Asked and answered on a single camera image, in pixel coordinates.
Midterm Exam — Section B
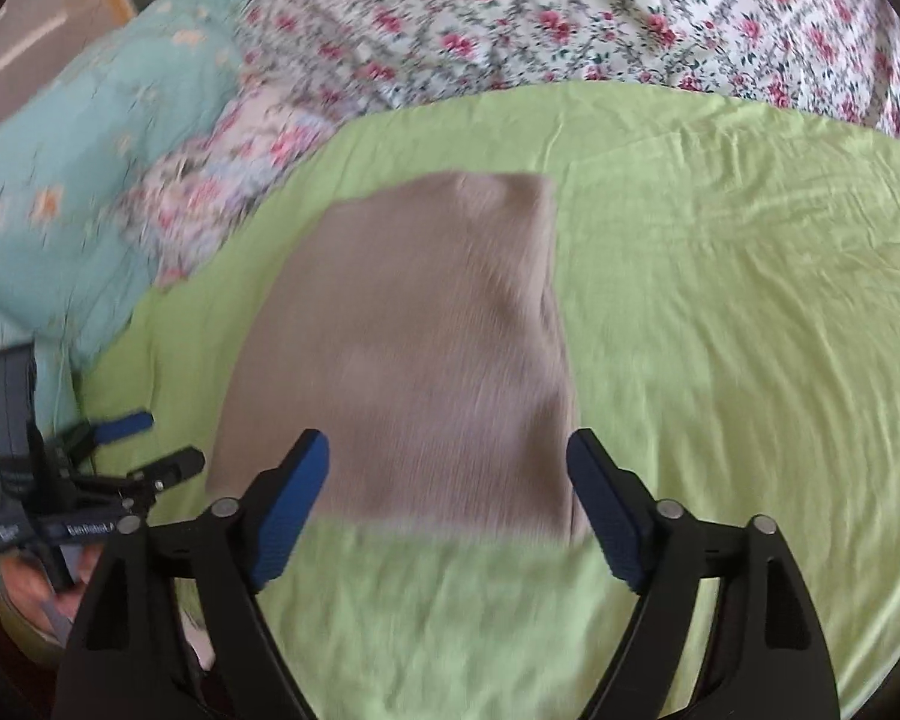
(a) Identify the beige knit sweater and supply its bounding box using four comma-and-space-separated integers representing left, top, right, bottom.
206, 171, 590, 545

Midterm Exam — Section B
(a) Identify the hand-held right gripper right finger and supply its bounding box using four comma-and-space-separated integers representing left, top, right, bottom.
566, 427, 841, 720

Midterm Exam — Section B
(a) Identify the person's left hand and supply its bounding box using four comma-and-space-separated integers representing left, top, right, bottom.
1, 547, 104, 646

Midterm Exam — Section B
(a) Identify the green bed sheet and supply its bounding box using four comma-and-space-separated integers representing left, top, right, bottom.
75, 82, 900, 720

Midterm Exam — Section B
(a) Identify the yellow wooden frame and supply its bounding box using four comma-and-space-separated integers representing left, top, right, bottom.
0, 0, 140, 140

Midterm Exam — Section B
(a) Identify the rose floral quilt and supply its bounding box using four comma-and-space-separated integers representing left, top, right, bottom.
240, 0, 900, 151

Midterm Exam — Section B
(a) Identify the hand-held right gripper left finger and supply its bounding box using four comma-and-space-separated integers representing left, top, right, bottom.
51, 429, 331, 720

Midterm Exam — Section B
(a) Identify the teal floral blanket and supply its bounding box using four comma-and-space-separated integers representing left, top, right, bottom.
0, 0, 260, 511

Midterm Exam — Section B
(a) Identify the pastel floral pillow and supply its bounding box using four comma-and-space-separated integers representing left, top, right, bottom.
124, 79, 346, 290

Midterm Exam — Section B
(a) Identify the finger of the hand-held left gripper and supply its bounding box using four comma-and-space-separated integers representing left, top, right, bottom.
124, 446, 206, 505
49, 411, 155, 460

